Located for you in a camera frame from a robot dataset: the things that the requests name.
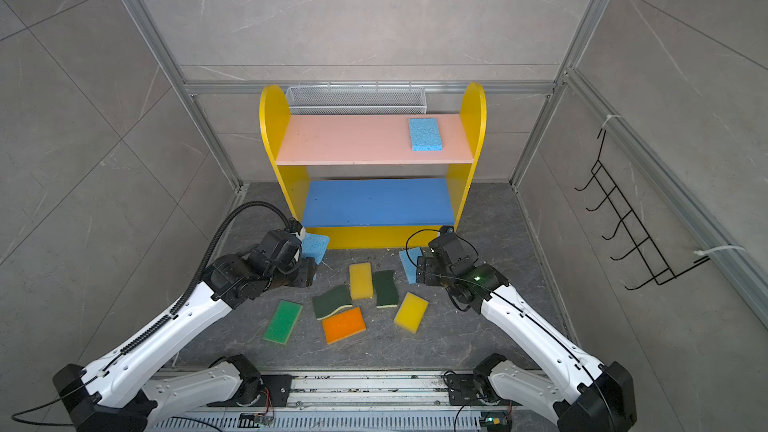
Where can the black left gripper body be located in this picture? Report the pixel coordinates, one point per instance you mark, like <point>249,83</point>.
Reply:
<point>282,278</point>

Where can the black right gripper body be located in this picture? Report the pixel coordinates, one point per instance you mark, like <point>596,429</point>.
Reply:
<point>429,266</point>

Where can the blue sponge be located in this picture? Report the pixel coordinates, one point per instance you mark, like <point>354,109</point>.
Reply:
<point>409,259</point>
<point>315,246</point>

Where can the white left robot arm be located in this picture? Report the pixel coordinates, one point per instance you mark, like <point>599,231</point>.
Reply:
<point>120,392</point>

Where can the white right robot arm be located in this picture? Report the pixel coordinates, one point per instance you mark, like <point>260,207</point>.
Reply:
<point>573,389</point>

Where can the yellow shelf unit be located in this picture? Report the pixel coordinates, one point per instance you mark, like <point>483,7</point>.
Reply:
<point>344,162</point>

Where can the dark green sponge curved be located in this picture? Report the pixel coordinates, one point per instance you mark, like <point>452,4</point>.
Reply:
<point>331,302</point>

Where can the yellow sponge centre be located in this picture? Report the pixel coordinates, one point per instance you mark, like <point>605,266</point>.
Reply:
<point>360,281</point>

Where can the yellow sponge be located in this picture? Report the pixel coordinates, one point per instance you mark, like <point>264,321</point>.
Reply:
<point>411,313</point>
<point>360,281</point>

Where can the orange sponge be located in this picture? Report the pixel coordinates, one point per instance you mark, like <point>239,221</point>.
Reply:
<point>343,325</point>

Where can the yellow sponge right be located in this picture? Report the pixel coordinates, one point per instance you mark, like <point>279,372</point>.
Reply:
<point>411,313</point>

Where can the dark green sponge upright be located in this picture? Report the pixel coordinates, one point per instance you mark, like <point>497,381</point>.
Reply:
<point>385,290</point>

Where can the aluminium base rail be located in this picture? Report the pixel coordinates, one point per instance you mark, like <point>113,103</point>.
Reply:
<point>405,400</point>

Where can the black wire hook rack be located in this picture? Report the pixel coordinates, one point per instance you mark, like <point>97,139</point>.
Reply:
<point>629,224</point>

